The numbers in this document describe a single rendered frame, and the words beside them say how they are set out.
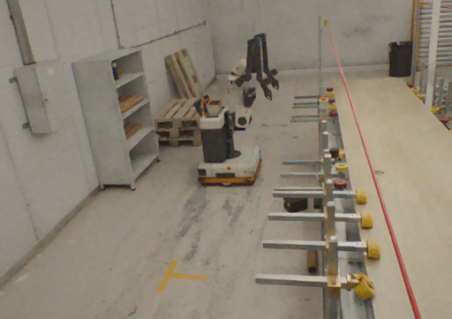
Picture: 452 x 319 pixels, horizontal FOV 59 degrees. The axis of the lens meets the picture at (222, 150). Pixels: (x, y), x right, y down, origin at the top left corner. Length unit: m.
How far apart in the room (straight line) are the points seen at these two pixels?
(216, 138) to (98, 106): 1.37
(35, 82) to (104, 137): 1.23
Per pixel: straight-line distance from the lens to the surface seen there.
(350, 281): 1.72
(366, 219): 2.14
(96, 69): 4.61
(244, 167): 4.51
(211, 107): 4.55
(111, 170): 4.96
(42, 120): 3.99
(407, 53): 9.63
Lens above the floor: 2.06
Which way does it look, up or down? 21 degrees down
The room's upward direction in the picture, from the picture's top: 6 degrees counter-clockwise
